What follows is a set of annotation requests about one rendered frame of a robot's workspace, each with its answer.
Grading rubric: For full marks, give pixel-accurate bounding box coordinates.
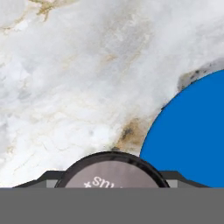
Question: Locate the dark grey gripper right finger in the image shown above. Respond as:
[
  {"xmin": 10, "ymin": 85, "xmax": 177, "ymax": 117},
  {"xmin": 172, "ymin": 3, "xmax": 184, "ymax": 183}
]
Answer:
[{"xmin": 158, "ymin": 170, "xmax": 210, "ymax": 189}]

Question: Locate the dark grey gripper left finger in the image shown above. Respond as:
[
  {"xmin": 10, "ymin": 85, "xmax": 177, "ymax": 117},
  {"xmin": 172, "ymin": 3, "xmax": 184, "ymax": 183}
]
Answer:
[{"xmin": 13, "ymin": 170, "xmax": 66, "ymax": 189}]

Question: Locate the blue plate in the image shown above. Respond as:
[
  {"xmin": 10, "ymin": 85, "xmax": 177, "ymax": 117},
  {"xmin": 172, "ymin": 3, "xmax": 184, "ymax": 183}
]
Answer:
[{"xmin": 139, "ymin": 68, "xmax": 224, "ymax": 189}]

